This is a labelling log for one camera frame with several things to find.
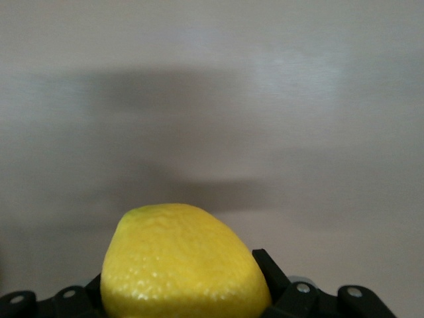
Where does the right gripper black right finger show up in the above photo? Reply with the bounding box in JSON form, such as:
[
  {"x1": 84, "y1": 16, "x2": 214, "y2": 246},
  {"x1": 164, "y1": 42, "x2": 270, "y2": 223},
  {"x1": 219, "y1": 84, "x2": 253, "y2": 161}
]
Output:
[{"x1": 252, "y1": 248, "x2": 397, "y2": 318}]

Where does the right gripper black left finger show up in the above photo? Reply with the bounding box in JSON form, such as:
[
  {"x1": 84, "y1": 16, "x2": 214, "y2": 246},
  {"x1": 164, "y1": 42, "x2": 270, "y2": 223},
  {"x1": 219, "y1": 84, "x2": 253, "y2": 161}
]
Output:
[{"x1": 0, "y1": 274, "x2": 103, "y2": 318}]

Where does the yellow lemon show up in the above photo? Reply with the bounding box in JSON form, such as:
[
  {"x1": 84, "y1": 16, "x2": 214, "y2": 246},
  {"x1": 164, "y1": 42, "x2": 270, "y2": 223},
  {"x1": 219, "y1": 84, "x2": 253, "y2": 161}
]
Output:
[{"x1": 99, "y1": 202, "x2": 273, "y2": 318}]

